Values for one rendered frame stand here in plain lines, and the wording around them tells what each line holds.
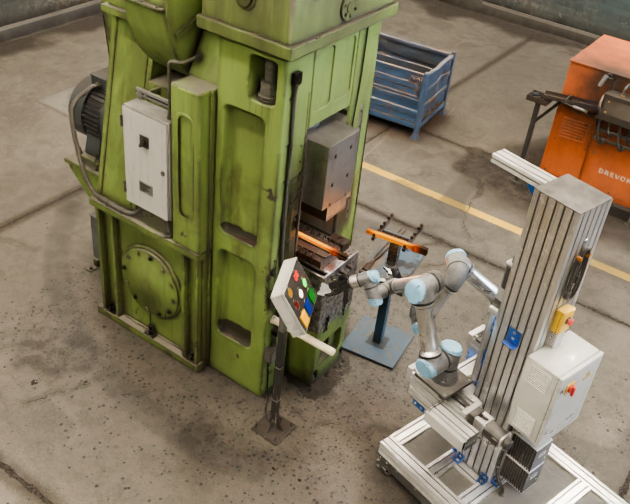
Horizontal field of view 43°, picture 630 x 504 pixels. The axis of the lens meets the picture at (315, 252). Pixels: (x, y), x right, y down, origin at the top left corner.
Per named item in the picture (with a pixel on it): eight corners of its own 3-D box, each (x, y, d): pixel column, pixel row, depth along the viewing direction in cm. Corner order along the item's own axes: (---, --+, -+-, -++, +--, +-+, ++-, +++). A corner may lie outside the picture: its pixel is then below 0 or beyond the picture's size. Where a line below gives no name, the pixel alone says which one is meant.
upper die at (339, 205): (345, 207, 469) (347, 194, 464) (325, 221, 455) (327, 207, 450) (288, 181, 487) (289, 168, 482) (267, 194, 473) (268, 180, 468)
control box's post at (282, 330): (278, 427, 495) (291, 291, 432) (274, 430, 493) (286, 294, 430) (273, 424, 497) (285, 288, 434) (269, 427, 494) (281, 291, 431)
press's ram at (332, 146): (359, 185, 473) (368, 124, 449) (322, 211, 446) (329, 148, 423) (302, 160, 491) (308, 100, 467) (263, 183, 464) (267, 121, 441)
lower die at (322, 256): (338, 256, 490) (340, 245, 485) (319, 271, 476) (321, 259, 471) (284, 229, 508) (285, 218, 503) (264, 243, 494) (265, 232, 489)
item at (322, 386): (369, 366, 546) (369, 365, 545) (320, 415, 506) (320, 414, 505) (321, 340, 563) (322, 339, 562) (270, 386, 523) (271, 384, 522)
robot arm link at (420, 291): (452, 372, 412) (439, 273, 395) (432, 384, 403) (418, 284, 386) (434, 366, 421) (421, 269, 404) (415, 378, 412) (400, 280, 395)
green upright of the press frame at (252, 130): (284, 376, 532) (316, 43, 397) (259, 397, 514) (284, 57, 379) (233, 346, 550) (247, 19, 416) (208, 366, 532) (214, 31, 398)
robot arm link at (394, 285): (450, 263, 402) (389, 274, 442) (435, 270, 396) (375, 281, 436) (458, 284, 403) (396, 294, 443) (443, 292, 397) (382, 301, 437)
